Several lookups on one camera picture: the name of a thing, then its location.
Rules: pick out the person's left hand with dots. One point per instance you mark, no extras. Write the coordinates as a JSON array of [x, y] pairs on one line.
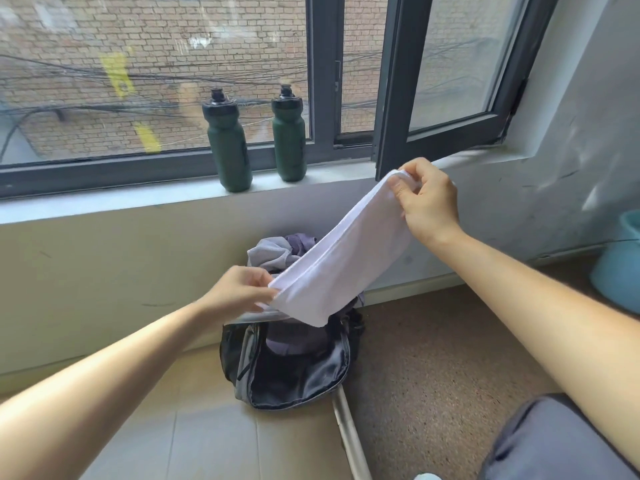
[[236, 290]]

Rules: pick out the person's right hand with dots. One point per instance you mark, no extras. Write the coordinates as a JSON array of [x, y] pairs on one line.
[[432, 202]]

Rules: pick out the person's right thumb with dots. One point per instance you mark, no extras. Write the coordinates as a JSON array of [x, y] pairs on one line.
[[399, 190]]

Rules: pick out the person's left thumb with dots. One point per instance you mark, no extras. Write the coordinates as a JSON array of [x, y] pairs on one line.
[[260, 292]]

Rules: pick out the white cloth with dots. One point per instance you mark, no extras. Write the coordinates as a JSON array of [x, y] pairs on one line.
[[335, 264]]

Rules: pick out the person's right forearm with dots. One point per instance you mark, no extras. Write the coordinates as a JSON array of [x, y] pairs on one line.
[[555, 324]]

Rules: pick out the person's left forearm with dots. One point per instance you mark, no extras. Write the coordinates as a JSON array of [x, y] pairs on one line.
[[100, 389]]

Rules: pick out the grey purple clothing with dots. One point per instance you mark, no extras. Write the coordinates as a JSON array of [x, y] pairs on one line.
[[280, 252]]

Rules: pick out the black and grey backpack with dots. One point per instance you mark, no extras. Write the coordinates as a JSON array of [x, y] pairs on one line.
[[292, 362]]

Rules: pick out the open grey window sash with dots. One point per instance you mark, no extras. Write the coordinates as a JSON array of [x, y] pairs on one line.
[[440, 84]]

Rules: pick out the dark green water bottle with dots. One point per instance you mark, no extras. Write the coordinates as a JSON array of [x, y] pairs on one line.
[[227, 147], [289, 137]]

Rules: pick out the metal floor strip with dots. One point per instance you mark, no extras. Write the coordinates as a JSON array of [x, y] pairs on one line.
[[350, 434]]

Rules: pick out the light blue plastic bucket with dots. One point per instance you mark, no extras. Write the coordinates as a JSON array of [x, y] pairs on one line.
[[617, 264]]

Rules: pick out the white shoe tip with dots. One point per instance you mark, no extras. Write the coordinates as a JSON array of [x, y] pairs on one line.
[[427, 477]]

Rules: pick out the person's grey trouser leg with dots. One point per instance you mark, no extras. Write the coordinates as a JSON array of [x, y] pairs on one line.
[[550, 439]]

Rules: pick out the grey window frame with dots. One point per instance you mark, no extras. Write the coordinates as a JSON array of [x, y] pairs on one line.
[[200, 159]]

